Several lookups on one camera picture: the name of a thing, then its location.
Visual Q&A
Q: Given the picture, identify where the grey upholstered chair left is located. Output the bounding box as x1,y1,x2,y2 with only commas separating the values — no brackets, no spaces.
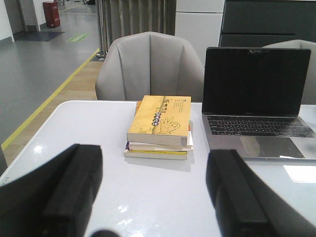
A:
95,32,204,102

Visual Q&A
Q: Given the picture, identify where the grey upholstered chair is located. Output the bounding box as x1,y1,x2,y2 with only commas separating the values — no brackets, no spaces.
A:
95,32,204,102
261,39,316,105

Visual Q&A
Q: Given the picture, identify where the red waste bin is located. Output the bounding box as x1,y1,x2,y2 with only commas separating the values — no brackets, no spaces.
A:
42,1,60,28

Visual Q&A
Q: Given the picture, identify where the grey open laptop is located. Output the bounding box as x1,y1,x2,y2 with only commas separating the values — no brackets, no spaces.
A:
201,47,316,160

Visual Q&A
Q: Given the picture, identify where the white middle book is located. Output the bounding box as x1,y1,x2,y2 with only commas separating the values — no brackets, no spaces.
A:
126,120,194,151

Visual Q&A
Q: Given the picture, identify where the dark kitchen counter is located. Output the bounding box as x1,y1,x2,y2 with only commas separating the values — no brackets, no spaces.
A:
219,0,316,47

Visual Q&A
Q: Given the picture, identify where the white refrigerator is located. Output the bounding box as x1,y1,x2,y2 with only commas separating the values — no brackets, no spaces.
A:
175,0,225,63

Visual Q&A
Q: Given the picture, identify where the grey upholstered chair right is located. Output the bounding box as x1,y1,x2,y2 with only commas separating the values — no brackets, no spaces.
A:
261,39,316,105

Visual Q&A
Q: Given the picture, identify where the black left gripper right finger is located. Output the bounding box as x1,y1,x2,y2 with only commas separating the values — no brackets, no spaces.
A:
206,150,316,237

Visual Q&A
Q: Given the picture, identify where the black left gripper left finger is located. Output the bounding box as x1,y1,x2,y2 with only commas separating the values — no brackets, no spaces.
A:
0,144,103,237

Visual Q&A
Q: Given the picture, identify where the yellow top book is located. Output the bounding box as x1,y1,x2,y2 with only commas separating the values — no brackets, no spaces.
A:
127,95,191,147

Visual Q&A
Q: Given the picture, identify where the yellow-spined bottom book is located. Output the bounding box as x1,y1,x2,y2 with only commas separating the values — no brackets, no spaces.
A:
124,149,189,160

